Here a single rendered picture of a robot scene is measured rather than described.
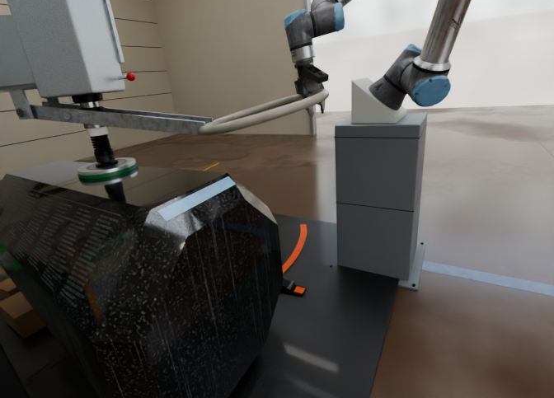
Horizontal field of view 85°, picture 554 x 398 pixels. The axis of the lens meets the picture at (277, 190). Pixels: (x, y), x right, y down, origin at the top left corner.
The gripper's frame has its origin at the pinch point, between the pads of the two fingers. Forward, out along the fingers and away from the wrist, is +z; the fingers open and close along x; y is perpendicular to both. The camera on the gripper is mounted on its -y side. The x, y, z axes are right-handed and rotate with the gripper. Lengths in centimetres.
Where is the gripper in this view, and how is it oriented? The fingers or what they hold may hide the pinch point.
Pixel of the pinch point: (317, 112)
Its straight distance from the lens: 127.1
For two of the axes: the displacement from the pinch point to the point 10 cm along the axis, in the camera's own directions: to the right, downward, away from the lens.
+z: 2.5, 9.1, 3.3
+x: -8.6, 3.6, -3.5
